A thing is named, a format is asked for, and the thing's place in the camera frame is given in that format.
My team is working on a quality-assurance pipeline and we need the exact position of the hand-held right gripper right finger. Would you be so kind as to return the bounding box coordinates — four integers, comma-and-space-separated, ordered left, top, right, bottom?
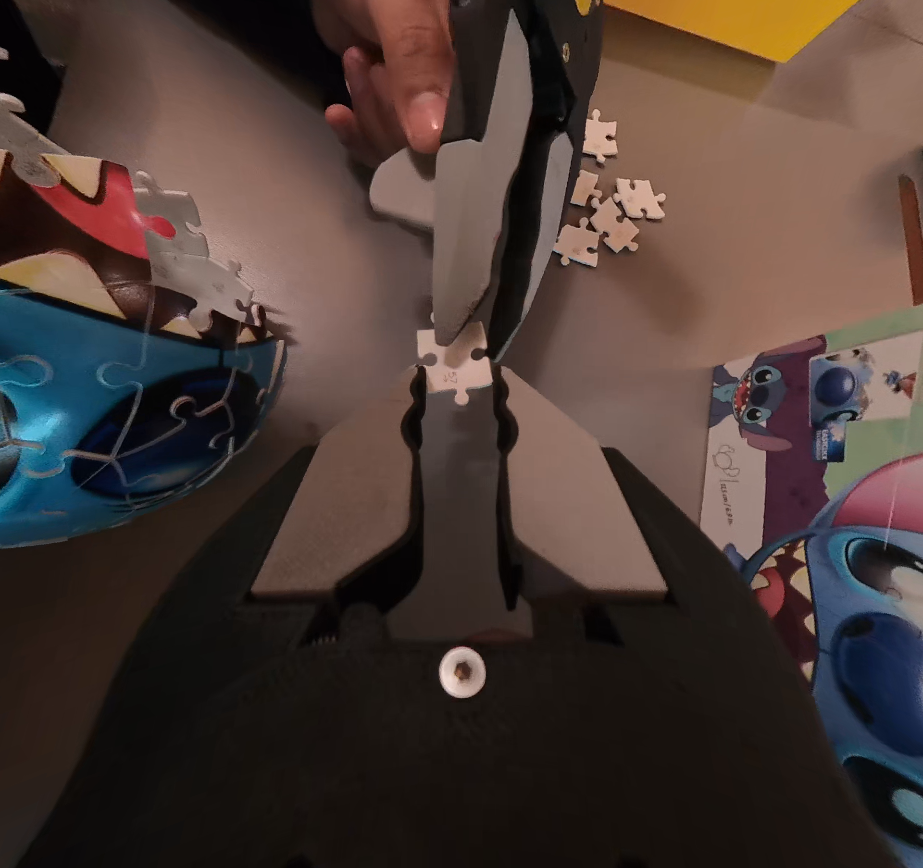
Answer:
492, 367, 668, 611

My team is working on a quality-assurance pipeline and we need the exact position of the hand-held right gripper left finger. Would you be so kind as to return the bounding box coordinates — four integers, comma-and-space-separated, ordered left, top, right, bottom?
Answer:
249, 367, 428, 598

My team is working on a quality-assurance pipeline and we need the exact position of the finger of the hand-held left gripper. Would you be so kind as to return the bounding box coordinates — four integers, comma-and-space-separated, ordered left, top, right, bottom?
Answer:
431, 9, 535, 347
492, 129, 579, 366

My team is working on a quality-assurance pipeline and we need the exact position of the blue cartoon puzzle ball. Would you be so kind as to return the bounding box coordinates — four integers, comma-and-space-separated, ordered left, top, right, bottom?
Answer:
0, 93, 289, 548

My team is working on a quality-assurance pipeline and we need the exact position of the cartoon printed puzzle box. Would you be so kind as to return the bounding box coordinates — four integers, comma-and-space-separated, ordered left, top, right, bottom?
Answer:
699, 306, 923, 868

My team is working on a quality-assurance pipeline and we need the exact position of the person's left hand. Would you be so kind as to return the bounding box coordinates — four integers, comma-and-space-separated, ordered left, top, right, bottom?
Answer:
310, 0, 457, 170

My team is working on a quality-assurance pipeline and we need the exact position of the yellow plastic bin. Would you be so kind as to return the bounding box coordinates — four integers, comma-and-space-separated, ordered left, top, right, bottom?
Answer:
599, 0, 923, 65

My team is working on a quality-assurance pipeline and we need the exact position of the brown wooden strip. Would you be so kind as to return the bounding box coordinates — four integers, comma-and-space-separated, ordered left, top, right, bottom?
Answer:
898, 172, 923, 307

